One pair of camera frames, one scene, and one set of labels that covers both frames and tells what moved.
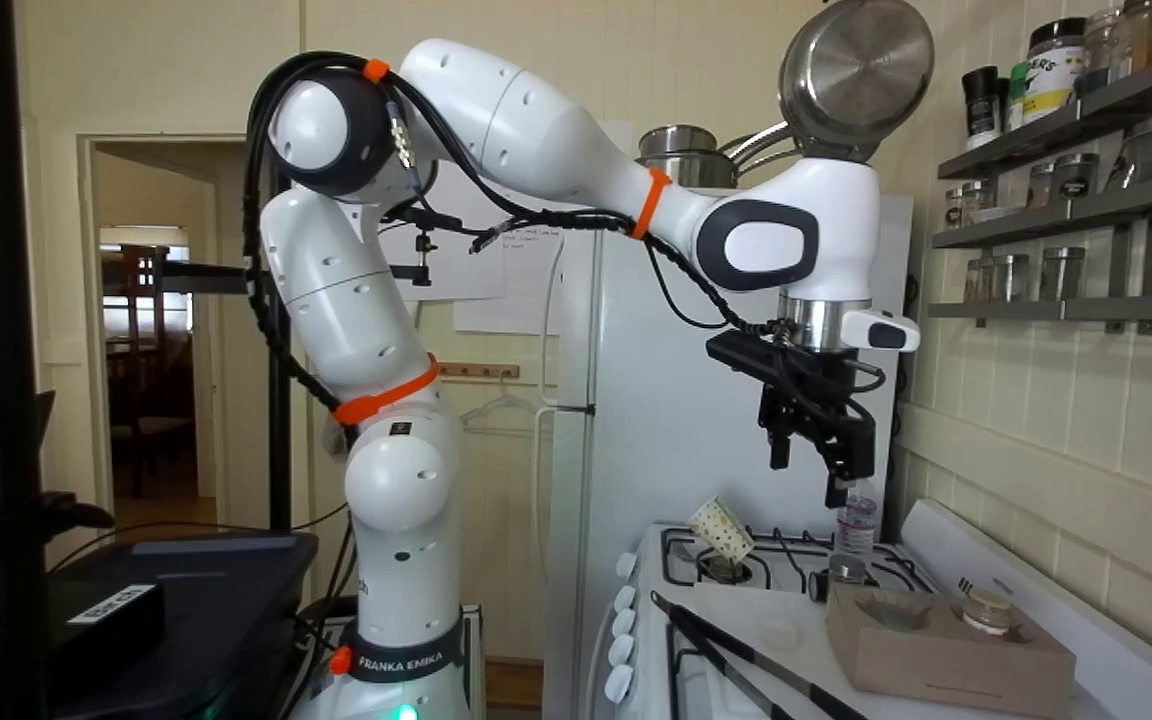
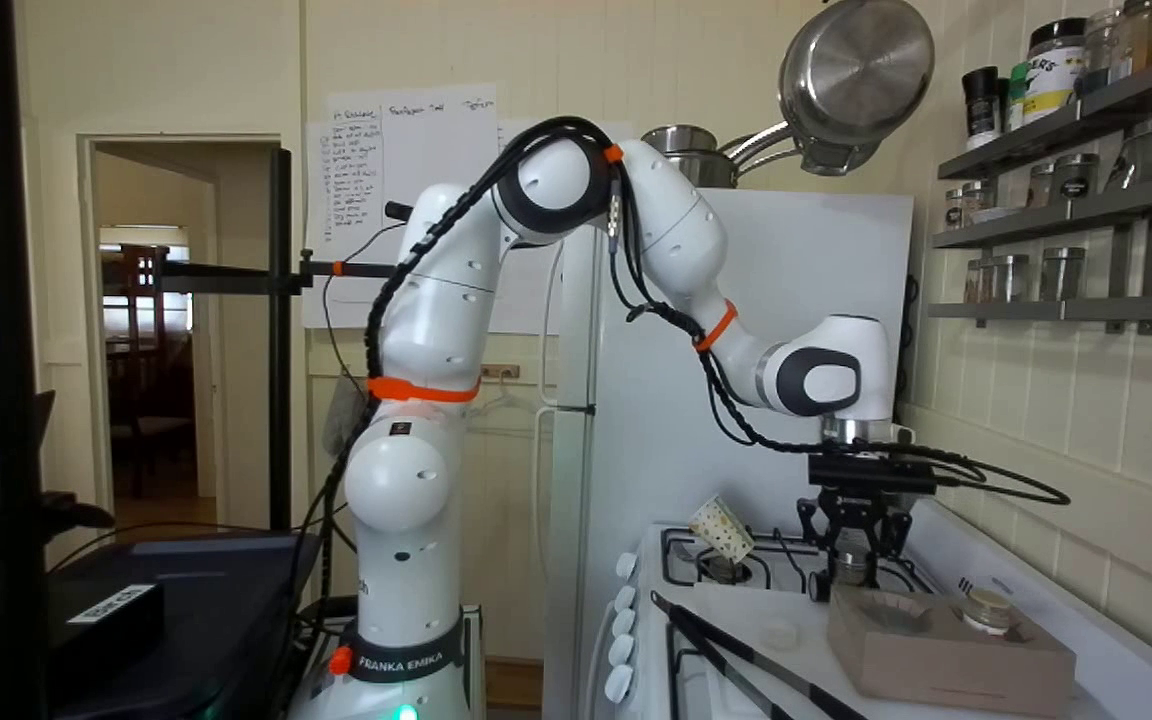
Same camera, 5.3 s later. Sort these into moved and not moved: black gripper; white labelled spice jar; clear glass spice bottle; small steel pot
Moved: black gripper
Not moved: white labelled spice jar; small steel pot; clear glass spice bottle
